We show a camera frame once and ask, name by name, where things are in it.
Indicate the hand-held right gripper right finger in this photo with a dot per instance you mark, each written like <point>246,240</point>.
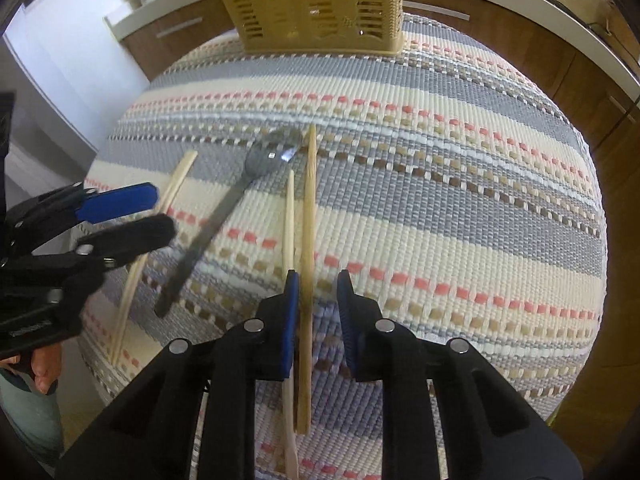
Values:
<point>345,325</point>

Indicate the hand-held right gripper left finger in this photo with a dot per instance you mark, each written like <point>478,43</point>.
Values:
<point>292,325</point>

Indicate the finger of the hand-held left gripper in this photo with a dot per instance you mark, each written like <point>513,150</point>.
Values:
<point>140,235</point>
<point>120,202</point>

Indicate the wooden chopstick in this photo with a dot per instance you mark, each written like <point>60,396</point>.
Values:
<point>311,210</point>
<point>289,210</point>
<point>176,185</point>

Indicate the yellow plastic utensil basket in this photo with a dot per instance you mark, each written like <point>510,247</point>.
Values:
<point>310,10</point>

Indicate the person's left hand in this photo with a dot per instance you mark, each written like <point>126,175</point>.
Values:
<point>47,367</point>

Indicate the person's leg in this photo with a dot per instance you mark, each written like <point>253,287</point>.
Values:
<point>30,420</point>

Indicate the striped woven table mat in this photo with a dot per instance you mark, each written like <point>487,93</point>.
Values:
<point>425,210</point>

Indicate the white refrigerator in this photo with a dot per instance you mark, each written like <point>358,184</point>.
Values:
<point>60,70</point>

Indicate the wooden cabinet door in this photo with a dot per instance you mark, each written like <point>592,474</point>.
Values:
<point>500,45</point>
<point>180,35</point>
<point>607,110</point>

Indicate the white kitchen counter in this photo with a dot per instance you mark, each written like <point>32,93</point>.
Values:
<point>500,0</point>

